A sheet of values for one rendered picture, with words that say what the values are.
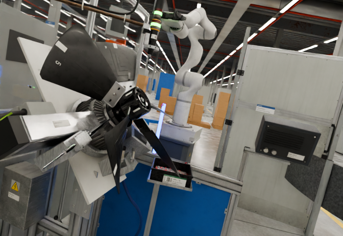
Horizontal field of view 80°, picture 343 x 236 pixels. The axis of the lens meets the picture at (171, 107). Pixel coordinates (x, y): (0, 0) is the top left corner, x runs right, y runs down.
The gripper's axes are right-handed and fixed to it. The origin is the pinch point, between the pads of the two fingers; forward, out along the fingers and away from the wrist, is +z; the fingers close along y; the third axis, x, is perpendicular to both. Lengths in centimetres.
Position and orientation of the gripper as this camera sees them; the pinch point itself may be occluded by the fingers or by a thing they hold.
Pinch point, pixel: (167, 11)
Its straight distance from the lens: 110.1
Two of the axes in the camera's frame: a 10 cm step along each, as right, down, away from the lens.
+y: -9.3, -2.4, 2.7
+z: -2.9, 0.3, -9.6
